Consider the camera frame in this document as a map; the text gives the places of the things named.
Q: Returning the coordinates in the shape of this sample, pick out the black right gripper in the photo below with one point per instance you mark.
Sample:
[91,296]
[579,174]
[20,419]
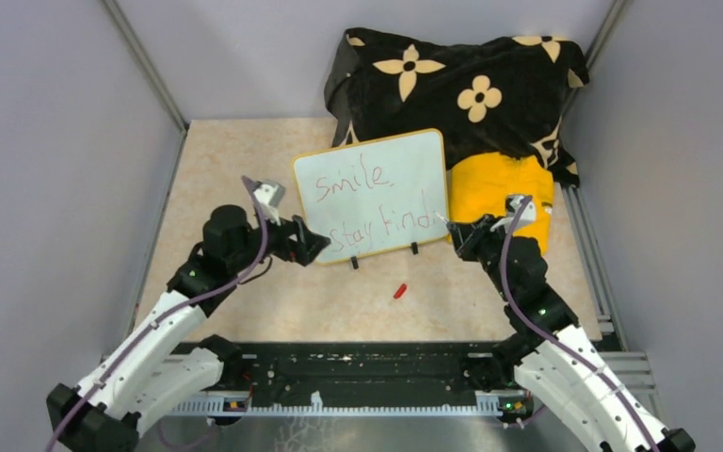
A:
[468,236]

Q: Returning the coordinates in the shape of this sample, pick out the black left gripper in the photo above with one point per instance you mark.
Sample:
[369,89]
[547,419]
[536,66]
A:
[303,247]

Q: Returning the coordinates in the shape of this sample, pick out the whiteboard with yellow rim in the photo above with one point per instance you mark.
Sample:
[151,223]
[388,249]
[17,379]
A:
[375,196]

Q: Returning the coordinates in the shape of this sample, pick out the red marker cap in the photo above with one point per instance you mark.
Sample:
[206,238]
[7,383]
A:
[400,291]

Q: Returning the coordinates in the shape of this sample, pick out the red capped marker pen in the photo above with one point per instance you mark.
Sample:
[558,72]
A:
[443,219]

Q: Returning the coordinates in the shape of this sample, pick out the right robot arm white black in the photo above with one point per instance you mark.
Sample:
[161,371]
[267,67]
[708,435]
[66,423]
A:
[549,354]

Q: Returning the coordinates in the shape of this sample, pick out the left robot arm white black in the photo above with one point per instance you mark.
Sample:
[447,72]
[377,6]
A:
[143,380]

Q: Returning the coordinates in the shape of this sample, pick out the folded yellow garment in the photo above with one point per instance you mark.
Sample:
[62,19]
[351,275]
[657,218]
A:
[480,184]

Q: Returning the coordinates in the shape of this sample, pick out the black blanket with beige flowers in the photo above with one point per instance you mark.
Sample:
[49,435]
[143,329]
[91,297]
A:
[505,95]

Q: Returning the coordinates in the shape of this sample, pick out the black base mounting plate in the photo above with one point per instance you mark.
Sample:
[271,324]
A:
[369,374]

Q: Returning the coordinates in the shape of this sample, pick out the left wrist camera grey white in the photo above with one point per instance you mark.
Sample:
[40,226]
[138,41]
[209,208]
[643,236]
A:
[269,194]

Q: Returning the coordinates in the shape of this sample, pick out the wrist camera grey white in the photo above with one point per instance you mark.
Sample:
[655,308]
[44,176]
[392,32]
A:
[269,194]
[520,212]

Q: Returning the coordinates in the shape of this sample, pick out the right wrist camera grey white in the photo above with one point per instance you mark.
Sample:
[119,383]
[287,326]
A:
[520,212]

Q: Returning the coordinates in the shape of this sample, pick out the aluminium side rail right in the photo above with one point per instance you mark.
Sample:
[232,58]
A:
[597,279]

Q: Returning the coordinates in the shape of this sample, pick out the aluminium frame rail front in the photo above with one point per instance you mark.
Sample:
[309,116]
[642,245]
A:
[361,408]

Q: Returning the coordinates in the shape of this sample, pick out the aluminium corner post left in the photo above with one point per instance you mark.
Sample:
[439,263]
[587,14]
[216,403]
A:
[143,60]

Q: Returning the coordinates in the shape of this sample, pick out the aluminium corner post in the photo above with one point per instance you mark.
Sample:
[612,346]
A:
[610,22]
[143,60]

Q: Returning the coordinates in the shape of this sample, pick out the aluminium corner post right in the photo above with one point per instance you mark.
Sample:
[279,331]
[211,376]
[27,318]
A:
[610,22]

